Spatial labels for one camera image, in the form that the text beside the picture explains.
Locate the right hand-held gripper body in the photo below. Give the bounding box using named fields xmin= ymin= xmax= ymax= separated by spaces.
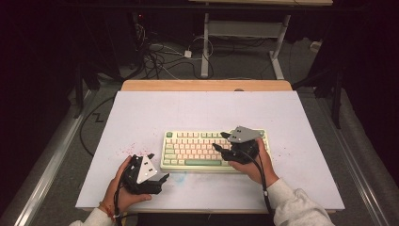
xmin=223 ymin=125 xmax=263 ymax=165

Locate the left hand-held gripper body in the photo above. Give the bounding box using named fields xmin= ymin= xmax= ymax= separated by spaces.
xmin=120 ymin=153 xmax=163 ymax=196

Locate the green and cream keyboard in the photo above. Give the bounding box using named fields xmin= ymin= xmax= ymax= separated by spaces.
xmin=160 ymin=129 xmax=271 ymax=174

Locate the person's right hand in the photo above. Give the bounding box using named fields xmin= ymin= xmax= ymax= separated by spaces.
xmin=227 ymin=137 xmax=280 ymax=188

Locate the person's left hand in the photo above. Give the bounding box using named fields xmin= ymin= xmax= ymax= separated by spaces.
xmin=102 ymin=155 xmax=153 ymax=216

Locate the black metal stand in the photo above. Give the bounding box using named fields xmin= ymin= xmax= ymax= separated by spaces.
xmin=291 ymin=69 xmax=344 ymax=130
xmin=73 ymin=62 xmax=102 ymax=120

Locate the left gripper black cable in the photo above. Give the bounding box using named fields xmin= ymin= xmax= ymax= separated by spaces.
xmin=112 ymin=163 xmax=139 ymax=226

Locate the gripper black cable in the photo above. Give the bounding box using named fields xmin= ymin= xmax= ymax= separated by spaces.
xmin=112 ymin=163 xmax=139 ymax=226
xmin=234 ymin=150 xmax=276 ymax=218

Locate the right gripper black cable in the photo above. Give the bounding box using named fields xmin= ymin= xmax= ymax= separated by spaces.
xmin=234 ymin=150 xmax=276 ymax=218

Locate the red bracelet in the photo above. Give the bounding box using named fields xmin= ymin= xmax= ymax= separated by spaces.
xmin=98 ymin=202 xmax=116 ymax=219

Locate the black floor cable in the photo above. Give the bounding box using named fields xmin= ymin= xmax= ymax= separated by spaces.
xmin=78 ymin=95 xmax=117 ymax=158

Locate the white metal desk frame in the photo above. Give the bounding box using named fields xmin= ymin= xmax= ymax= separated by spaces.
xmin=200 ymin=12 xmax=291 ymax=80

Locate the tangle of floor cables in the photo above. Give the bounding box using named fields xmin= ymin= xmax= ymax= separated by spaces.
xmin=131 ymin=23 xmax=215 ymax=81

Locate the metal floor rail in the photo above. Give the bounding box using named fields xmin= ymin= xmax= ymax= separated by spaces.
xmin=0 ymin=90 xmax=97 ymax=226
xmin=316 ymin=97 xmax=399 ymax=226

